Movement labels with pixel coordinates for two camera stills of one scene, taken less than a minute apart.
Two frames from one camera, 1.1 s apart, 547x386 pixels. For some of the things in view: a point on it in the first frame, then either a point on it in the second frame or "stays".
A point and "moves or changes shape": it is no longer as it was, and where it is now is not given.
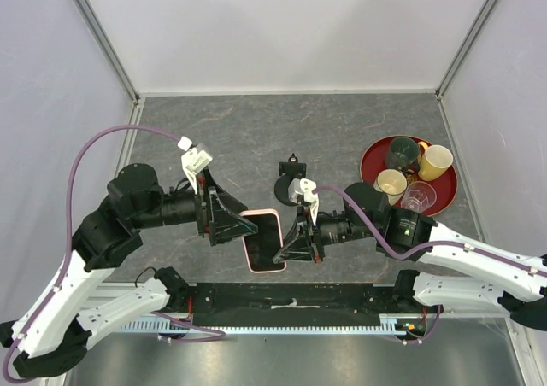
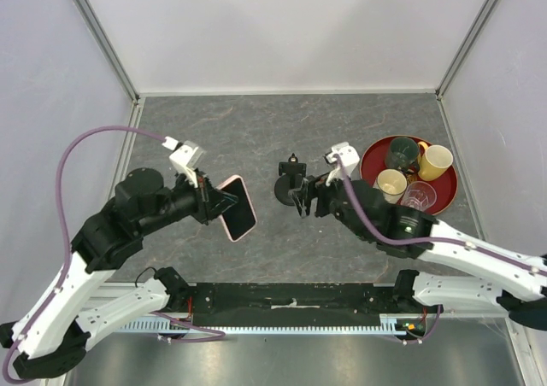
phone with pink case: [261, 247] moves or changes shape
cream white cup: [392, 183] stays
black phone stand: [288, 171] stays
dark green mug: [402, 154] stays
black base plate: [296, 305] stays
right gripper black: [299, 247] -> [312, 188]
